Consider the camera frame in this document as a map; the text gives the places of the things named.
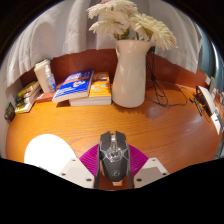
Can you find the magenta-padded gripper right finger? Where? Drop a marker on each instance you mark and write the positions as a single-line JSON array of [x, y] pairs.
[[150, 171]]

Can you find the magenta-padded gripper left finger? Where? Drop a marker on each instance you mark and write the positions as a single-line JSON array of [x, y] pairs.
[[75, 171]]

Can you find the grey black computer mouse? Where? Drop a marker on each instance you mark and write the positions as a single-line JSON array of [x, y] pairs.
[[114, 160]]

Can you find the round white yellow mouse pad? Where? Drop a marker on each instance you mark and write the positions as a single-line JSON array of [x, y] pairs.
[[46, 151]]

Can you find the red-brown flat book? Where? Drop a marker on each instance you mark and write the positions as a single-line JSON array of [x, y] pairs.
[[43, 97]]

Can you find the yellow white thick book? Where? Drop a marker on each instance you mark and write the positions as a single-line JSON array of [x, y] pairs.
[[25, 107]]

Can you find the blue cover book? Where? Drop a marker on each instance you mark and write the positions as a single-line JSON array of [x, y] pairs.
[[75, 85]]

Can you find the dark cover book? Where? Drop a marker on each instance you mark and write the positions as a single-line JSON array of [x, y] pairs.
[[27, 98]]

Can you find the orange cover book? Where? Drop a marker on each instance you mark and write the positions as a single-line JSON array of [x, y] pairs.
[[101, 87]]

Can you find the dark green mug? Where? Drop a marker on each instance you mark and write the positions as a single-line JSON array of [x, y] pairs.
[[9, 112]]

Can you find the clear spray bottle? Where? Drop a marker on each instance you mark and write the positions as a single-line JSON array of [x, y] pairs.
[[51, 83]]

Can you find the white flat device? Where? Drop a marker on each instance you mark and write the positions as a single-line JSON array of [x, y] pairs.
[[207, 100]]

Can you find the yellow cover book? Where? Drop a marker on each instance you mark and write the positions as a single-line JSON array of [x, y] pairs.
[[28, 88]]

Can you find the white ceramic vase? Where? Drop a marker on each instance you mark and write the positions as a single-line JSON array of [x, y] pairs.
[[130, 76]]

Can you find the cream tissue pack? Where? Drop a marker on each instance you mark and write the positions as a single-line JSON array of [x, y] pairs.
[[40, 75]]

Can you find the white curtain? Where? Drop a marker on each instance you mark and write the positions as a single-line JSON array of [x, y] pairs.
[[60, 30]]

